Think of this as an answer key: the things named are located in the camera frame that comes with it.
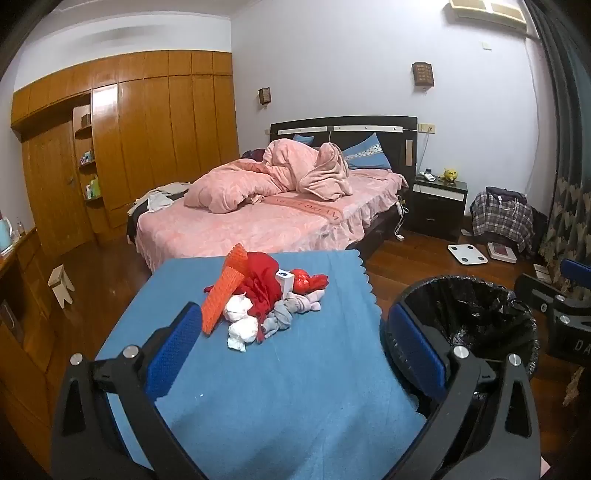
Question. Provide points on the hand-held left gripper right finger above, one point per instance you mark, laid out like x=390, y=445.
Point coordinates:
x=415, y=350

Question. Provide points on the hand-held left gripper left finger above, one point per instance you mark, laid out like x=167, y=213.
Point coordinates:
x=178, y=350

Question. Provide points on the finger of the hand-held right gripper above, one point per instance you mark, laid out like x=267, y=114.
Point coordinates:
x=575, y=274
x=535, y=293

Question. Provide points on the trash bin with black bag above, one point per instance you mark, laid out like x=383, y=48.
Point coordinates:
x=466, y=314

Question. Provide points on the red cloth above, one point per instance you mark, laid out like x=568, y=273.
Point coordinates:
x=263, y=277

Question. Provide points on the blue plastic bag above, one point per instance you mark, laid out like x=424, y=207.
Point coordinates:
x=286, y=314

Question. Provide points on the flat white red box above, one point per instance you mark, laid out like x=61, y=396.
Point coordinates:
x=502, y=252

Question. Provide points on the orange bubble wrap sheet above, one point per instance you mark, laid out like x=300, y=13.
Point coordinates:
x=226, y=295

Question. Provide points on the white bathroom scale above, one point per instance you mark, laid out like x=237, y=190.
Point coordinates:
x=467, y=254

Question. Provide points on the plaid cloth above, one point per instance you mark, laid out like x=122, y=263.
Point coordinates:
x=501, y=217

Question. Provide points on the blue tablecloth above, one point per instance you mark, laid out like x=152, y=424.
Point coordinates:
x=277, y=392

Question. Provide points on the red plastic bag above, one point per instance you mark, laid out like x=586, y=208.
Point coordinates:
x=309, y=280

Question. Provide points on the small white box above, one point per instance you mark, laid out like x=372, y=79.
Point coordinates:
x=285, y=281

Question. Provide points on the dark nightstand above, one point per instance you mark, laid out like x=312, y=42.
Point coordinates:
x=436, y=207

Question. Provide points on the small wooden stool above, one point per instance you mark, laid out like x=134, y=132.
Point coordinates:
x=61, y=286

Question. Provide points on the white power strip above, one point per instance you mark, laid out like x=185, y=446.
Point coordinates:
x=400, y=217

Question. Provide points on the dark patterned curtain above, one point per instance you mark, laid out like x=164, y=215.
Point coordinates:
x=568, y=138

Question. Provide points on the yellow plush toy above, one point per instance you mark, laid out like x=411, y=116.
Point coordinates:
x=450, y=174

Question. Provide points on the wooden sideboard cabinet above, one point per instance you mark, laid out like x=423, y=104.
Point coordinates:
x=27, y=350

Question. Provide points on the pile of clothes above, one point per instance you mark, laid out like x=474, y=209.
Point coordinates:
x=159, y=196

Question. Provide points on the bed with pink sheet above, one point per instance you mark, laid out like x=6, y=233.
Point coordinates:
x=277, y=226

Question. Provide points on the remote control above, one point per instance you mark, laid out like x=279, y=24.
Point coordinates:
x=427, y=175

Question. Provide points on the green packets on shelf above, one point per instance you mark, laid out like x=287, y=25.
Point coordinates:
x=93, y=189

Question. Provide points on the pink duvet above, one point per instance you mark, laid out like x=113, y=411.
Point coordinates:
x=277, y=177

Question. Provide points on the blue pillow with white band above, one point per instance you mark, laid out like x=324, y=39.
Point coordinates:
x=369, y=154

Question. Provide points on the light blue kettle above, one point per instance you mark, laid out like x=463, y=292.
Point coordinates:
x=5, y=233

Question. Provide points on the bottles on shelf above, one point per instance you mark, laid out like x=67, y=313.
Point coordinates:
x=87, y=158

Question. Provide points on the wooden wardrobe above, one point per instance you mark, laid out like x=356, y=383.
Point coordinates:
x=152, y=129

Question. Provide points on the dark wooden headboard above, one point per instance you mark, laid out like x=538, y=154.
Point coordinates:
x=369, y=127

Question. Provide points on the plain blue pillow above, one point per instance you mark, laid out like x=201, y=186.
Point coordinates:
x=303, y=139

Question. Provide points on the wall socket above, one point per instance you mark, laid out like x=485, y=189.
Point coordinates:
x=427, y=128

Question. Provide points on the large brown wall lamp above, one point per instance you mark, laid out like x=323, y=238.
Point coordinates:
x=423, y=74

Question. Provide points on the small brown wall lamp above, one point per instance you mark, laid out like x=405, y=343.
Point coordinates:
x=264, y=96

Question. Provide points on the wall air conditioner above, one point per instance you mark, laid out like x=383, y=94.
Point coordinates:
x=489, y=11

